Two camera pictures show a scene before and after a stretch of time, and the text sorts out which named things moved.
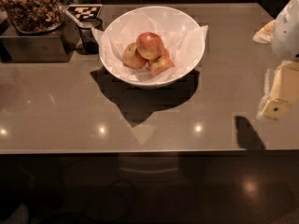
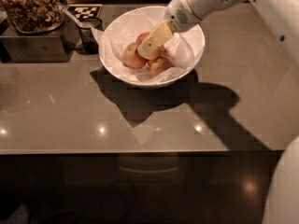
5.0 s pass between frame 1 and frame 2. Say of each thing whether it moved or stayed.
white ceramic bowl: stayed
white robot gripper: moved
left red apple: stayed
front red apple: stayed
